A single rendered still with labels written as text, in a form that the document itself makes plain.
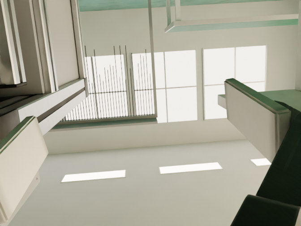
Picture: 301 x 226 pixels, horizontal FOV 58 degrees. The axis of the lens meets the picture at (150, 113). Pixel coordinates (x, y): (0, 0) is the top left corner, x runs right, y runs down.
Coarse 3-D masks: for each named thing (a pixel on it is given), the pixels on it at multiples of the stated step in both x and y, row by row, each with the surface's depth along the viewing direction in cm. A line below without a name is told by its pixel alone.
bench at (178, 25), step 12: (168, 0) 362; (168, 12) 366; (180, 12) 292; (168, 24) 369; (180, 24) 291; (192, 24) 292; (204, 24) 294; (216, 24) 303; (228, 24) 313; (240, 24) 322; (252, 24) 333; (264, 24) 345; (276, 24) 357; (288, 24) 370
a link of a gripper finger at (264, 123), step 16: (240, 96) 16; (256, 96) 14; (240, 112) 16; (256, 112) 14; (272, 112) 12; (288, 112) 12; (240, 128) 17; (256, 128) 14; (272, 128) 12; (288, 128) 12; (256, 144) 15; (272, 144) 13; (272, 160) 13
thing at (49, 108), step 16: (80, 80) 57; (16, 96) 36; (32, 96) 35; (48, 96) 36; (64, 96) 44; (80, 96) 56; (0, 112) 25; (16, 112) 26; (32, 112) 30; (48, 112) 36; (64, 112) 43; (0, 128) 23; (48, 128) 35
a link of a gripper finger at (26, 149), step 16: (16, 128) 16; (32, 128) 17; (0, 144) 14; (16, 144) 15; (32, 144) 17; (0, 160) 13; (16, 160) 14; (32, 160) 16; (0, 176) 13; (16, 176) 14; (32, 176) 16; (0, 192) 13; (16, 192) 14; (0, 208) 12
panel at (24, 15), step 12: (24, 0) 34; (24, 12) 34; (24, 24) 35; (24, 36) 35; (36, 36) 36; (24, 48) 35; (36, 48) 35; (24, 60) 36; (36, 60) 36; (36, 72) 36; (36, 84) 36; (0, 96) 36
